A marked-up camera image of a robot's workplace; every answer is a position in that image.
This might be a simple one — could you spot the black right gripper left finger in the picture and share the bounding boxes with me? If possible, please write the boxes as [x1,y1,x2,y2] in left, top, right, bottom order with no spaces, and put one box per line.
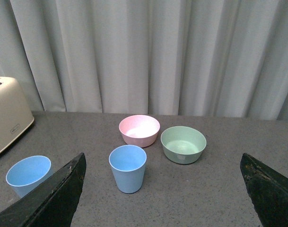
[0,153,87,227]

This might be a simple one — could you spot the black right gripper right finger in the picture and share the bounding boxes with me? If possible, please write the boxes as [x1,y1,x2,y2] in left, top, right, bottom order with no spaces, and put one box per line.
[240,153,288,227]

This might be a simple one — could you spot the light blue plastic cup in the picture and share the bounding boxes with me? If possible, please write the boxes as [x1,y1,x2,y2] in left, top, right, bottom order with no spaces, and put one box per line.
[109,145,147,194]

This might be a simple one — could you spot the cream toaster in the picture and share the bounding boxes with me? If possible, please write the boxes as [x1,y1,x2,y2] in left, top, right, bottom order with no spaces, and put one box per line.
[0,77,34,153]

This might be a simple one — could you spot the green plastic bowl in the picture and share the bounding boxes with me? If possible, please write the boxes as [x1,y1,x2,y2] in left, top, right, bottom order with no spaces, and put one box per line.
[160,126,207,165]

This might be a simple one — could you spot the pink plastic bowl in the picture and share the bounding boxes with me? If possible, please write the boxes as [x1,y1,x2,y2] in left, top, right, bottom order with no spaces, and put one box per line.
[119,114,160,148]

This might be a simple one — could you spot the white pleated curtain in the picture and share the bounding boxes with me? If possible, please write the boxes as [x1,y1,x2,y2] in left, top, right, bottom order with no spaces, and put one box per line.
[0,0,288,120]

